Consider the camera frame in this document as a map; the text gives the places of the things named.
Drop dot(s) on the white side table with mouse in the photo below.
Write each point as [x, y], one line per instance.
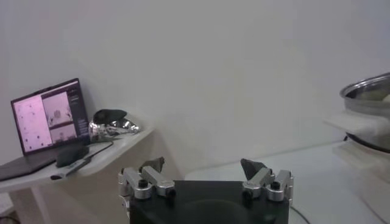
[122, 158]

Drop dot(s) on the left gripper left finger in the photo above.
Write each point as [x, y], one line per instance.
[158, 181]

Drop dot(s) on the shiny chrome rounded device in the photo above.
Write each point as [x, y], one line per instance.
[112, 128]

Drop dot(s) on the stainless steel steamer basket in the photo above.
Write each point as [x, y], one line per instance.
[365, 105]

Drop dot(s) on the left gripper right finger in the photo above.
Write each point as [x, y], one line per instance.
[259, 181]

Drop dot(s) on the black laptop with pink screen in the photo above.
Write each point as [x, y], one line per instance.
[33, 121]

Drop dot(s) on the grey usb hub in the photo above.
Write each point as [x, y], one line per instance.
[74, 167]

